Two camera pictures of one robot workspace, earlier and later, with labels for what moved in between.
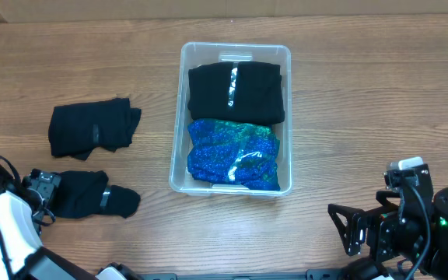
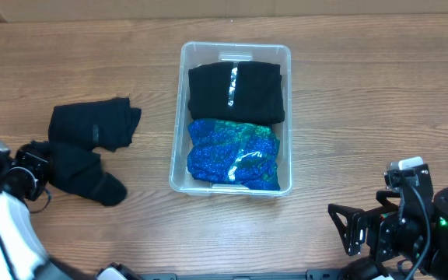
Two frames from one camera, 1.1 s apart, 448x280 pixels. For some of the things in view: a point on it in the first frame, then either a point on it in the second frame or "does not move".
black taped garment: [77, 130] does not move
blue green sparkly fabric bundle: [225, 151] does not move
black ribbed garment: [246, 92] does not move
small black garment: [85, 194] -> [82, 171]
